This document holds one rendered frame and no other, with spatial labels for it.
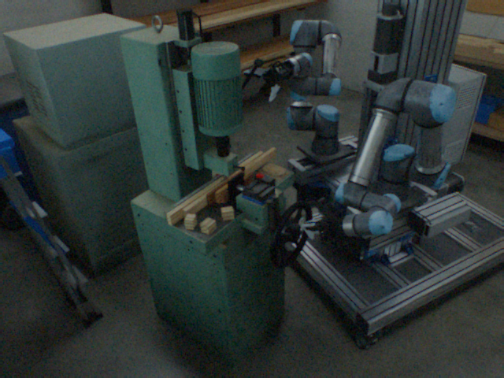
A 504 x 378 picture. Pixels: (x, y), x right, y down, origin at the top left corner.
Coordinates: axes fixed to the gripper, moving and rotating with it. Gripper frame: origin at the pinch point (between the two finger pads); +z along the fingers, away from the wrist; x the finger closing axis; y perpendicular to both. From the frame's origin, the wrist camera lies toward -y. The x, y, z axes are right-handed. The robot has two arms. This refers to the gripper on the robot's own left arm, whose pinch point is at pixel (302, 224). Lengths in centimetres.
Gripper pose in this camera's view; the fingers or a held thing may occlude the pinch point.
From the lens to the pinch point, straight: 164.1
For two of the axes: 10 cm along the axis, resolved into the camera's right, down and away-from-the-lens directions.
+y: 4.1, 8.9, 2.0
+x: 6.3, -4.3, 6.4
